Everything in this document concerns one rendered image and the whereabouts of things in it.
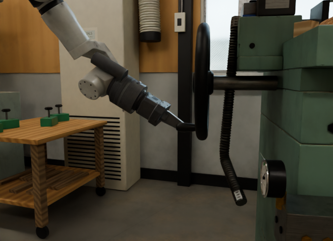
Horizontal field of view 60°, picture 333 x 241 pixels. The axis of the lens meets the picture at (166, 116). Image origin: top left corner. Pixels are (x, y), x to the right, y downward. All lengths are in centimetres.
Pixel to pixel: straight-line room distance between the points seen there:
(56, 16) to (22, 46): 214
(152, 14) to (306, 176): 174
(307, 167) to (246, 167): 168
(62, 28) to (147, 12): 140
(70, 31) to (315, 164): 61
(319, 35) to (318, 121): 15
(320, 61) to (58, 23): 57
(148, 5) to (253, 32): 148
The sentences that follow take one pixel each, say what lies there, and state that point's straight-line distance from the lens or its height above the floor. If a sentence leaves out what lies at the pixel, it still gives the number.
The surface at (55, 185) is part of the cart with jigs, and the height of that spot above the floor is 20.
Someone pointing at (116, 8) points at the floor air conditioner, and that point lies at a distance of 210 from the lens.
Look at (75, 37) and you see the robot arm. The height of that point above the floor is 92.
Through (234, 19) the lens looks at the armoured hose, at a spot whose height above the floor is 96.
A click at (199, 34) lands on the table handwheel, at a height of 91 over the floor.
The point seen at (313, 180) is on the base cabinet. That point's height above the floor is 65.
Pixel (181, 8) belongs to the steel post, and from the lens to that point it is 215.
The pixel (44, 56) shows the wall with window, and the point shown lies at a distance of 274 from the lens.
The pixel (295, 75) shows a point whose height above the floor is 83.
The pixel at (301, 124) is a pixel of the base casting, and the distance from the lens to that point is 55.
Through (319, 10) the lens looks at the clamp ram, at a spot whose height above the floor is 98.
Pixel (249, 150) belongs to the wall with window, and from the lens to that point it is 220.
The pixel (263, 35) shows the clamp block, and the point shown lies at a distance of 71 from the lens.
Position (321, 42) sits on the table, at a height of 87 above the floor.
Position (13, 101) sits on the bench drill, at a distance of 264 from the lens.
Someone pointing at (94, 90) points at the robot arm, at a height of 79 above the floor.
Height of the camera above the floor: 82
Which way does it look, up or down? 8 degrees down
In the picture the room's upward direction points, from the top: straight up
